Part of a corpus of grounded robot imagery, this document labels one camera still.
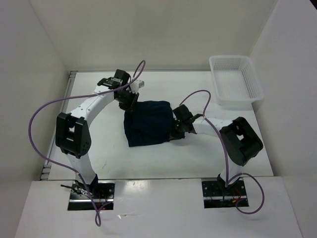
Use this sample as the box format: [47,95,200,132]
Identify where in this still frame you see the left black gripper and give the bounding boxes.
[115,89,139,116]

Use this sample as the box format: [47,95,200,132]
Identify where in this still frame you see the navy blue shorts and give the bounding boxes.
[123,101,173,147]

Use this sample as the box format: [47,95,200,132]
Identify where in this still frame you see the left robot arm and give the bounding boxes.
[55,69,144,198]

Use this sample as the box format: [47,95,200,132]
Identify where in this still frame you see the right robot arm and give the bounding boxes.
[172,105,264,195]

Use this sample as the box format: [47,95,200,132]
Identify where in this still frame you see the white plastic basket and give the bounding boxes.
[209,55,264,106]

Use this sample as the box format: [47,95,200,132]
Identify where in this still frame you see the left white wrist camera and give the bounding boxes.
[129,79,145,94]

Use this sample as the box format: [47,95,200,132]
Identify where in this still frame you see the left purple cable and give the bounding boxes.
[28,59,146,228]

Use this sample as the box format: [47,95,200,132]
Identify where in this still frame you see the purple cable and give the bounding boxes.
[28,59,146,228]
[179,89,265,214]

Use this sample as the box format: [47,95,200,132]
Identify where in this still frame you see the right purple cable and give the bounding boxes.
[179,89,265,214]

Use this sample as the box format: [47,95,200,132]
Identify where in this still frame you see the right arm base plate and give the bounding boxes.
[202,178,249,209]

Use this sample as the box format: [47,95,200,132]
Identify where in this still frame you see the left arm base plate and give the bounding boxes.
[61,181,115,211]

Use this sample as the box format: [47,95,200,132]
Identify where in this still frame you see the aluminium table edge rail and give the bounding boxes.
[40,71,77,180]

